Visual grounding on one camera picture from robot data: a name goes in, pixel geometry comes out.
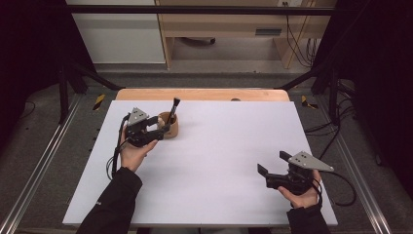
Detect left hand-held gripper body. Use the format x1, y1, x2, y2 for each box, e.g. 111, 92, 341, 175
125, 107, 165, 148

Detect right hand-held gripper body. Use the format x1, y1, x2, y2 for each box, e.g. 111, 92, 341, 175
266, 150, 335, 196

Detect tan bear cup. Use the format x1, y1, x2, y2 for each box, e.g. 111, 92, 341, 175
156, 111, 179, 140

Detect black makeup brush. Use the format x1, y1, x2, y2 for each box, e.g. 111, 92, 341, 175
166, 97, 181, 126

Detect person's right hand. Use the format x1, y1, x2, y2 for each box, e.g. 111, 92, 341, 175
277, 169, 323, 210

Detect person's left hand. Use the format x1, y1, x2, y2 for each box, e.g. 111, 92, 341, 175
119, 128, 160, 174

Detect light wooden table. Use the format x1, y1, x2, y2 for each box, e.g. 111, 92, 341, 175
115, 88, 290, 102

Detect white cabinet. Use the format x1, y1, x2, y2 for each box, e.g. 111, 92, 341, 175
64, 0, 167, 65

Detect white flat object on shelf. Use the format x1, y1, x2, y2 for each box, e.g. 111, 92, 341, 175
179, 36, 217, 47

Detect light wooden desk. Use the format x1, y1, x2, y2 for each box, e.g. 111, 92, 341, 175
155, 0, 337, 70

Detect black curtain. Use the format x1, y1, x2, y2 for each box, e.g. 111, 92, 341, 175
311, 0, 413, 189
0, 0, 95, 157

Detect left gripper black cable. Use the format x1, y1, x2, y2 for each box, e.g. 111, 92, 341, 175
105, 113, 131, 180

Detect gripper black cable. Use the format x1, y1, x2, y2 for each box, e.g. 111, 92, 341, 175
105, 113, 131, 180
313, 170, 357, 208

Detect black floor cables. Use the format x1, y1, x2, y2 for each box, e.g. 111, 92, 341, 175
305, 103, 357, 160

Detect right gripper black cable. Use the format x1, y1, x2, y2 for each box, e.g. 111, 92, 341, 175
313, 170, 357, 208

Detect aluminium floor rail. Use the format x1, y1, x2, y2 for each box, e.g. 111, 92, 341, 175
316, 97, 394, 234
0, 94, 82, 234

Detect black frame leg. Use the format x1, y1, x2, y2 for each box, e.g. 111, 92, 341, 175
279, 61, 342, 126
57, 61, 126, 125

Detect hanging black cables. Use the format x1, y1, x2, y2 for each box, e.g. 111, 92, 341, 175
284, 2, 320, 68

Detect black frame crossbar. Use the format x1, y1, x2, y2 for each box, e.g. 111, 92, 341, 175
64, 4, 337, 17

